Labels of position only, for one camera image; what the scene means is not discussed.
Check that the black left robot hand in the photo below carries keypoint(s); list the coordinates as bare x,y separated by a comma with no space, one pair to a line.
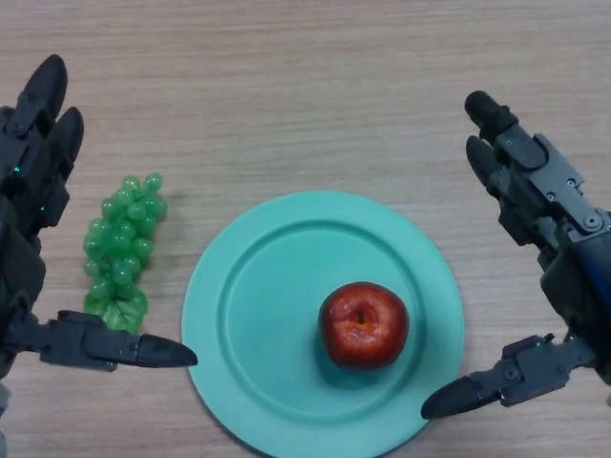
24,200

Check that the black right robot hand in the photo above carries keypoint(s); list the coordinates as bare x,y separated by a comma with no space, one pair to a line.
573,276

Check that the red apple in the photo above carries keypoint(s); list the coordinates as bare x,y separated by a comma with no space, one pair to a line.
365,326

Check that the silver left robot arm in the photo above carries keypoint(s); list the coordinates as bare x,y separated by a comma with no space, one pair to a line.
3,401

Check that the green round plate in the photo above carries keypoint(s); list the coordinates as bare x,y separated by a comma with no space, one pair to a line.
267,310

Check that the green grape bunch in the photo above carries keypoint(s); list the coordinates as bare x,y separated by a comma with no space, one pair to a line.
119,238

